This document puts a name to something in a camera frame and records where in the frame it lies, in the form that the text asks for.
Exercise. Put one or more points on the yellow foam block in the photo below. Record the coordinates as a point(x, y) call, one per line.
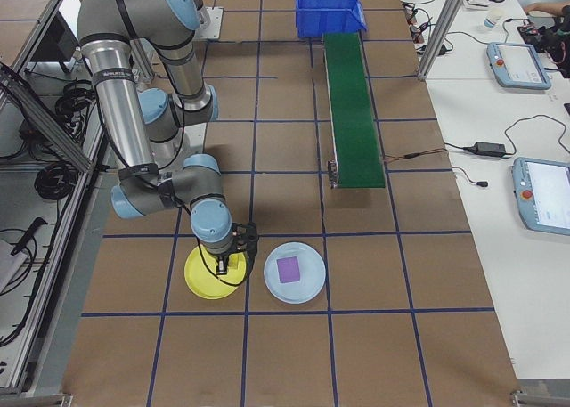
point(232, 266)

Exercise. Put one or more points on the purple foam block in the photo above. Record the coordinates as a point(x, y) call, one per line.
point(289, 270)

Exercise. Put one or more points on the person bare forearm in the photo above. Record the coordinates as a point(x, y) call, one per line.
point(545, 8)

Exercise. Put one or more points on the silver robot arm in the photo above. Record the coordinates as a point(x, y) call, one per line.
point(202, 6)
point(116, 113)

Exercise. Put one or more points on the yellow plate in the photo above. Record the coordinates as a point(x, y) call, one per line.
point(200, 278)

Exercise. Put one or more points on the light blue plate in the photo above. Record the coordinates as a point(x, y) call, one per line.
point(307, 287)

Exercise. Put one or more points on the green conveyor belt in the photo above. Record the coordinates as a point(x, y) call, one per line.
point(352, 113)

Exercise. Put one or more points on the blue plastic storage bin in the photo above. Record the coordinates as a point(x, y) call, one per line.
point(329, 21)

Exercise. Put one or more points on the black power adapter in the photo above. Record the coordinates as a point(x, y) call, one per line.
point(443, 49)
point(490, 148)

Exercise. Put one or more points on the white side table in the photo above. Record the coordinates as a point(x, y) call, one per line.
point(490, 113)

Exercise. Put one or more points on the grey blue teach pendant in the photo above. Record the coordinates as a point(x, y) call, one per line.
point(543, 197)
point(518, 64)

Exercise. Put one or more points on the white paper cup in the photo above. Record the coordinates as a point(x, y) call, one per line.
point(492, 20)

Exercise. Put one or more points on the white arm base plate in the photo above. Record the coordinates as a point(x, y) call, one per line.
point(216, 24)
point(196, 142)

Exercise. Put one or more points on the V-shaped metal bar frame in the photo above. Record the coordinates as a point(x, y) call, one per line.
point(49, 122)

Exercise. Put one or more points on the aluminium profile post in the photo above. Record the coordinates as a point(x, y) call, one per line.
point(441, 24)

